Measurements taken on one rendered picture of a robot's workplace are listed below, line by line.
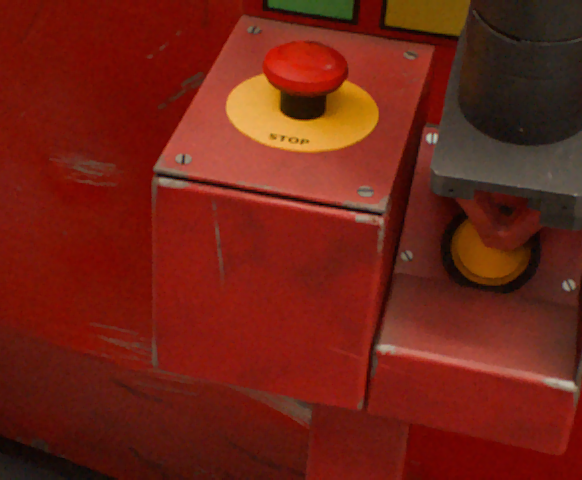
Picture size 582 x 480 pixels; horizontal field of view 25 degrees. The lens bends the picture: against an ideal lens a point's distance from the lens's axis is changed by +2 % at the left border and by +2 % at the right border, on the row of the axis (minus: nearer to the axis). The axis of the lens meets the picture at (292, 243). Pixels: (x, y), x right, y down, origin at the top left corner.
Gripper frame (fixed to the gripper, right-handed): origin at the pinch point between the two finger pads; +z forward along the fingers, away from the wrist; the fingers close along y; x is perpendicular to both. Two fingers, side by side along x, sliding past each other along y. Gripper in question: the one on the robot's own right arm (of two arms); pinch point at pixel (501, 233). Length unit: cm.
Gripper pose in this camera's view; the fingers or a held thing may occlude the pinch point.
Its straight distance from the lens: 62.9
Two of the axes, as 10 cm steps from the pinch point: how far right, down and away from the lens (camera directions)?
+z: 0.2, 6.3, 7.8
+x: -9.7, -1.7, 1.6
